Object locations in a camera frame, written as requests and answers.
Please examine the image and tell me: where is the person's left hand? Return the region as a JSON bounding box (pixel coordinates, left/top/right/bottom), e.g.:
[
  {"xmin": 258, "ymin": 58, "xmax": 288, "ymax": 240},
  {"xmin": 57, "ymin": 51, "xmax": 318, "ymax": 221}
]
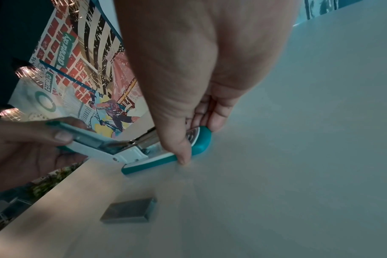
[{"xmin": 0, "ymin": 116, "xmax": 97, "ymax": 195}]

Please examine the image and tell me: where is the person's right hand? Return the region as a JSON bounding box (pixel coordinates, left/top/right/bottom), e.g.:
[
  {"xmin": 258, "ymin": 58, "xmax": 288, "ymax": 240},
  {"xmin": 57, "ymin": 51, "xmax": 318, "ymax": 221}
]
[{"xmin": 113, "ymin": 0, "xmax": 303, "ymax": 166}]

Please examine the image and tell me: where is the teal and white stapler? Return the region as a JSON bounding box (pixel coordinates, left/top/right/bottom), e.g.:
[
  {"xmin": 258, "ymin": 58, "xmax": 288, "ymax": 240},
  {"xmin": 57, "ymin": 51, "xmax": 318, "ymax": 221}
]
[{"xmin": 46, "ymin": 120, "xmax": 213, "ymax": 176}]

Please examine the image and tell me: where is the grey block of staples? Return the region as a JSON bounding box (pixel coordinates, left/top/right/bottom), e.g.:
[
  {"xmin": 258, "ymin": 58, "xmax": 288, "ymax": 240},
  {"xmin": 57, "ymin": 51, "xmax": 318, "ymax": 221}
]
[{"xmin": 99, "ymin": 197, "xmax": 158, "ymax": 224}]

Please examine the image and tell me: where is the green potted plant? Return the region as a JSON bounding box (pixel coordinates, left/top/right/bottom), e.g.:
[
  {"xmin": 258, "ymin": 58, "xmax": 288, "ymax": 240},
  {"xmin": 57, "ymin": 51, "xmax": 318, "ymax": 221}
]
[{"xmin": 27, "ymin": 162, "xmax": 86, "ymax": 200}]

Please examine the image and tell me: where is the colourful illustrated wall mural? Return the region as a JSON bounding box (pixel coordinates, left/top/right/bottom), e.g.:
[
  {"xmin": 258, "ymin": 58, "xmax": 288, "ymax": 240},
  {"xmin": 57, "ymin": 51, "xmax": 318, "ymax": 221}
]
[{"xmin": 8, "ymin": 0, "xmax": 156, "ymax": 140}]

